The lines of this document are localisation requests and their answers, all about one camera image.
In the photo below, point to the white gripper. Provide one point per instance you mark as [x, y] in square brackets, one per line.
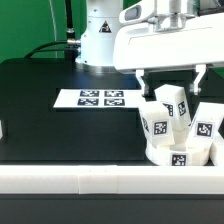
[138, 47]

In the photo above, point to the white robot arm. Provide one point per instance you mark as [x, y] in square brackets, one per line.
[106, 17]

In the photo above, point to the white right fence bar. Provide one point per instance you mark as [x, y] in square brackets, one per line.
[217, 150]

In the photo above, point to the white fence bar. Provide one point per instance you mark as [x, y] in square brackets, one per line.
[217, 150]
[47, 179]

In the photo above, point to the white marker sheet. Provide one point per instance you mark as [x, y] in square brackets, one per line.
[95, 98]

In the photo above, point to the white object at left edge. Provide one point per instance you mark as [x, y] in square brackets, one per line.
[1, 132]

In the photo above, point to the white front fence bar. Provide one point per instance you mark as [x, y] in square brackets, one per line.
[47, 179]

